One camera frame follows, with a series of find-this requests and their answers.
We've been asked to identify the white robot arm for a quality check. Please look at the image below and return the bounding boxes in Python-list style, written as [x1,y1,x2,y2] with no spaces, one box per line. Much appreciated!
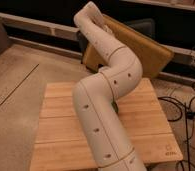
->
[73,2,147,171]

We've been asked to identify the green ceramic cup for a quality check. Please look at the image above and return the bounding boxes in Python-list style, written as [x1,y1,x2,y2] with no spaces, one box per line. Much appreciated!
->
[111,101,119,113]

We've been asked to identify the yellow cushion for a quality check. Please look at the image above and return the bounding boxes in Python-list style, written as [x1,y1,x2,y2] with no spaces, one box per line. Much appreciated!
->
[76,14,173,80]

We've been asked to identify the black floor cables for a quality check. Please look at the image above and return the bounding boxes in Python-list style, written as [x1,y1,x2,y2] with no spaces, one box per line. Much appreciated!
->
[157,79,195,171]

